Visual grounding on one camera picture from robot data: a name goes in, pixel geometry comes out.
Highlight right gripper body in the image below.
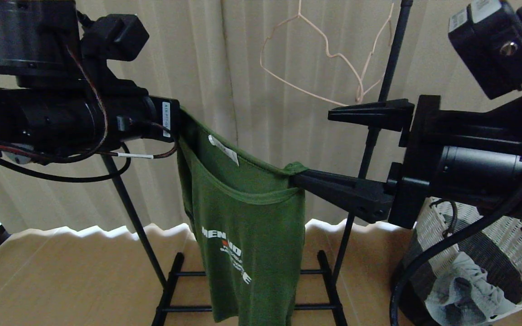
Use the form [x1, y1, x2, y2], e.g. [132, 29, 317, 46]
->
[388, 94, 522, 228]

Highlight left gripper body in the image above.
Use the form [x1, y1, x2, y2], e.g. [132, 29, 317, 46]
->
[0, 84, 181, 164]

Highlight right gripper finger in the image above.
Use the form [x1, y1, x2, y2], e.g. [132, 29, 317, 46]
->
[293, 169, 396, 224]
[328, 98, 416, 133]

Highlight green printed T-shirt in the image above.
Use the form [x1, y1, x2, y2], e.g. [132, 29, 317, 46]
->
[176, 109, 309, 326]

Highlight pink clothes hanger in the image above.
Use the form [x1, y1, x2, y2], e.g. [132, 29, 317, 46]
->
[260, 0, 364, 108]
[356, 0, 396, 103]

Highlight black clothes rack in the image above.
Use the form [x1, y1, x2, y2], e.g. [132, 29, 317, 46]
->
[101, 0, 414, 326]

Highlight pale grey garment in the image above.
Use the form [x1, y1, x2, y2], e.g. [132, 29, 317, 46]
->
[424, 251, 522, 326]

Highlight beige curtain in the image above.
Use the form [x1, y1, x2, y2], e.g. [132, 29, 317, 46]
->
[0, 0, 522, 238]

